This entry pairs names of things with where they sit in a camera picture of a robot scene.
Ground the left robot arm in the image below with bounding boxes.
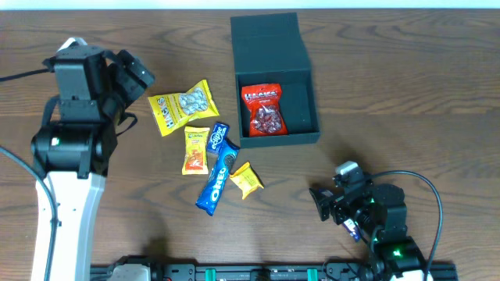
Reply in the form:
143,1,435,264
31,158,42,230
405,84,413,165
30,37,155,280

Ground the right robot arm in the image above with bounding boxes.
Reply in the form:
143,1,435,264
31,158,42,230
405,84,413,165
309,168,443,280

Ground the blue Oreo cookie pack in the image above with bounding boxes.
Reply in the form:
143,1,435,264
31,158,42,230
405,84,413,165
195,139,239,216

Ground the small yellow cracker packet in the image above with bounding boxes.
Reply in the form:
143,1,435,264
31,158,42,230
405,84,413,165
230,162,264,200

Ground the dark green open box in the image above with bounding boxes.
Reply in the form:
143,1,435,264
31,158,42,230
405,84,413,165
230,12,320,148

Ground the red Hacks candy bag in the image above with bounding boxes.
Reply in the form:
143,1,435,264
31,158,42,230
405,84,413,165
241,84,288,137

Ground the yellow orange snack packet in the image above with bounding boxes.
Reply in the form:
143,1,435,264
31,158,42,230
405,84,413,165
182,126,210,175

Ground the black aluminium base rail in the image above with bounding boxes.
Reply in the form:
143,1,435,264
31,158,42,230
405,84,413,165
89,255,459,281

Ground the dark blue chocolate bar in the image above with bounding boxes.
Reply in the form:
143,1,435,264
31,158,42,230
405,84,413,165
342,219,362,242

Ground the blue Eclipse mint box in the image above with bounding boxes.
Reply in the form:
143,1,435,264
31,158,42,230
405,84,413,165
206,123,230,155

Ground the yellow Hacks candy bag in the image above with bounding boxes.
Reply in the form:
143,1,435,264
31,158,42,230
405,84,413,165
148,80,220,137

